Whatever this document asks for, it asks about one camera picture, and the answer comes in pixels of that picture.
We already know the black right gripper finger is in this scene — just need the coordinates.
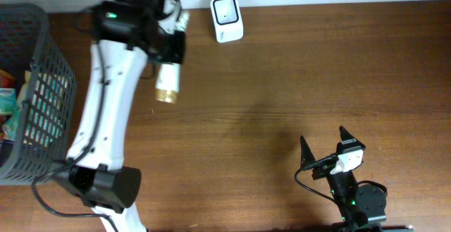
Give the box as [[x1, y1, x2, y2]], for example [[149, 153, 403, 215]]
[[300, 135, 316, 169], [339, 126, 356, 142]]

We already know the white Pantene tube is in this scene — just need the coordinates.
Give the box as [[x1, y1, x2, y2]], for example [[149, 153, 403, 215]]
[[155, 10, 190, 104]]

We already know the large cream wipes bag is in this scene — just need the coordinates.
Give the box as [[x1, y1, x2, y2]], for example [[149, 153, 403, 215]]
[[25, 73, 68, 147]]

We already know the San Remo spaghetti pack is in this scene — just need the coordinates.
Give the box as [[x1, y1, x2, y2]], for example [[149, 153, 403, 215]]
[[0, 70, 16, 88]]

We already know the Kleenex tissue pack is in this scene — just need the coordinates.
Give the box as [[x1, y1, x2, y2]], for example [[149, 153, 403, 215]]
[[0, 88, 17, 116], [2, 110, 21, 140]]

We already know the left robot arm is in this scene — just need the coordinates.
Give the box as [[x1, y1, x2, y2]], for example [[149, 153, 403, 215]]
[[44, 0, 190, 231]]

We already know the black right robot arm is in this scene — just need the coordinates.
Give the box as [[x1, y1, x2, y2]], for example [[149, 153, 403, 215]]
[[294, 126, 388, 231]]

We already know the white barcode scanner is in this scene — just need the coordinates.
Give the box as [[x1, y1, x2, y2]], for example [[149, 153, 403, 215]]
[[210, 0, 244, 43]]

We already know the grey plastic mesh basket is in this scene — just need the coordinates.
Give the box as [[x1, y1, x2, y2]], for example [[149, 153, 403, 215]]
[[1, 4, 77, 185]]

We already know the black right camera cable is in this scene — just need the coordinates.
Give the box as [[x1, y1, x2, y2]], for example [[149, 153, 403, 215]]
[[294, 154, 388, 222]]

